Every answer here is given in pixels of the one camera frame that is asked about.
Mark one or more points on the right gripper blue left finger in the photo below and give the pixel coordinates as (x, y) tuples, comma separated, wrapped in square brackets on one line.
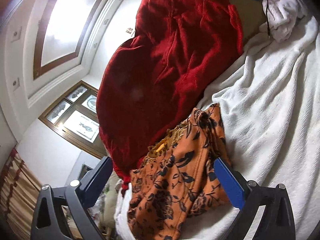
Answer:
[(83, 194)]

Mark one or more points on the red velvet blanket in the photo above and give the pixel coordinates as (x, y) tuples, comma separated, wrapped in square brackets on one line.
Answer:
[(154, 80)]

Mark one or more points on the beige striped curtain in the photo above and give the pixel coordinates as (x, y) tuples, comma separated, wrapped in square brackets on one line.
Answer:
[(19, 192)]

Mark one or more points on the orange black floral blouse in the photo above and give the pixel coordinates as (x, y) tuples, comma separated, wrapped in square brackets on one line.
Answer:
[(176, 179)]

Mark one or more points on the white towel sheet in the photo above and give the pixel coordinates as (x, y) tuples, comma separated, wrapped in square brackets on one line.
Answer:
[(269, 101)]

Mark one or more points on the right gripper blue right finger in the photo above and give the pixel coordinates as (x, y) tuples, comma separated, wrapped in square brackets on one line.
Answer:
[(242, 196)]

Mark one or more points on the pale pink fleece garment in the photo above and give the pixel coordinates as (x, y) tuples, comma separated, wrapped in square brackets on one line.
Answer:
[(281, 17)]

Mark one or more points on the brown wooden double door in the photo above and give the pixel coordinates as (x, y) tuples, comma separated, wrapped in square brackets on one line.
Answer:
[(73, 116)]

